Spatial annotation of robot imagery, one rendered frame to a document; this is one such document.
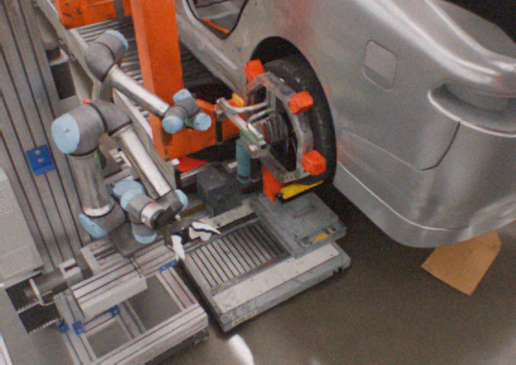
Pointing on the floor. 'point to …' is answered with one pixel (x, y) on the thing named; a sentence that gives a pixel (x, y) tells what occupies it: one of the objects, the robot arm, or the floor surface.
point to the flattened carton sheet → (463, 261)
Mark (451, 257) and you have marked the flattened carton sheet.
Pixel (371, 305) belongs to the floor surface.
